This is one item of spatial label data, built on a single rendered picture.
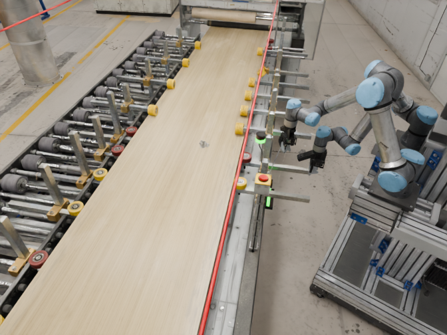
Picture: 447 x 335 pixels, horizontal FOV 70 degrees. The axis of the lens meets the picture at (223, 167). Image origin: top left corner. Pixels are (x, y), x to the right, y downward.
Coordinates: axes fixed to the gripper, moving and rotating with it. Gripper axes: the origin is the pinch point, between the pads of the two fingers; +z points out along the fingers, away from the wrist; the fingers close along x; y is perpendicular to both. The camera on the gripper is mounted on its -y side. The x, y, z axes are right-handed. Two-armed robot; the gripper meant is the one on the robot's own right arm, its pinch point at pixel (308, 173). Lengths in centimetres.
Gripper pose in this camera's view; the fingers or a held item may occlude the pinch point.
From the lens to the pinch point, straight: 214.4
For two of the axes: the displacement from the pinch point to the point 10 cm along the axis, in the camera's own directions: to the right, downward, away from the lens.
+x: 1.8, -6.3, 7.5
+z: -0.2, 7.6, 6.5
